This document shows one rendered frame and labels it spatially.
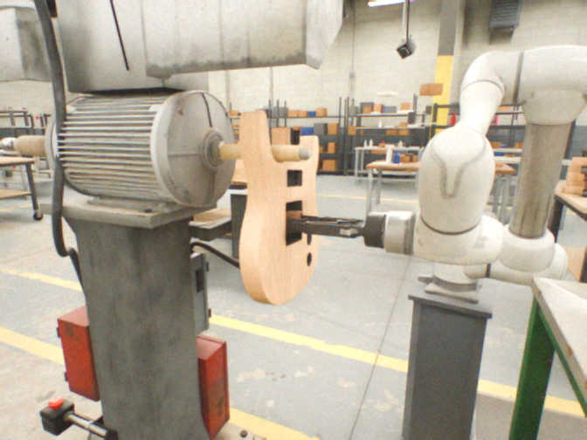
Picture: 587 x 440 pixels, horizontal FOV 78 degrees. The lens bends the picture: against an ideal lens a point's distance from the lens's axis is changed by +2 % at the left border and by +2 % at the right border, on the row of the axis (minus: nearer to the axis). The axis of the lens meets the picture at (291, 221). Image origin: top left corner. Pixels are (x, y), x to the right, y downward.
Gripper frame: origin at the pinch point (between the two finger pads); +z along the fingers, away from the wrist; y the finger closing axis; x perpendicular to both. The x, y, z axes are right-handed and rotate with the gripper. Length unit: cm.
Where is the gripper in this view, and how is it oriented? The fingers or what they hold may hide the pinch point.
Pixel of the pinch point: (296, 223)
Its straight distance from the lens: 83.5
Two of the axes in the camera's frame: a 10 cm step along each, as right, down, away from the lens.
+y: 4.0, -1.0, 9.1
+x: 0.4, -9.9, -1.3
